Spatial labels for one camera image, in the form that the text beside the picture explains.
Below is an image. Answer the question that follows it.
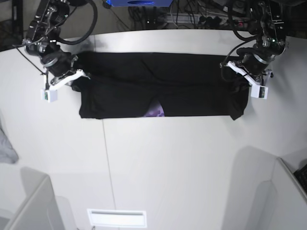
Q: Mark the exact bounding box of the black keyboard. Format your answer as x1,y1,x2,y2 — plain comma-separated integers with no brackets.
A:
294,165,307,192

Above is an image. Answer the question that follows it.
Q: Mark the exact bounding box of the white power strip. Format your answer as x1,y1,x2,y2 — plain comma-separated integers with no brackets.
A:
165,13,249,26

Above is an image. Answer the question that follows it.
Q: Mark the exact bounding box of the white wrist camera one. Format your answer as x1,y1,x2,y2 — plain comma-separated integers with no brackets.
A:
40,69,90,103

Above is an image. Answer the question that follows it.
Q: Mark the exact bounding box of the black gripper body one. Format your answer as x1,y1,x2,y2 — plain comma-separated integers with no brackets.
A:
40,51,78,78

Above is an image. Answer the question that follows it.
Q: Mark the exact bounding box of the white wrist camera two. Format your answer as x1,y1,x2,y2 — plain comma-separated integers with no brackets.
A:
219,61,273,99

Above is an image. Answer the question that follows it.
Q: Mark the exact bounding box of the blue box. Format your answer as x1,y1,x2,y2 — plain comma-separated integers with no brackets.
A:
106,0,173,7

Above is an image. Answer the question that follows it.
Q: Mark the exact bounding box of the black gripper body two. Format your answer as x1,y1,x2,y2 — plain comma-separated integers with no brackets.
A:
237,53,273,81

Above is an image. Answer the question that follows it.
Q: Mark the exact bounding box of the black T-shirt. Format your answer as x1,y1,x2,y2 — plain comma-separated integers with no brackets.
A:
77,51,249,120

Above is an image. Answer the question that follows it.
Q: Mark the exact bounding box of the grey crumpled cloth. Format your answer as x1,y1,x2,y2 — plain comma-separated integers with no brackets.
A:
0,122,19,164

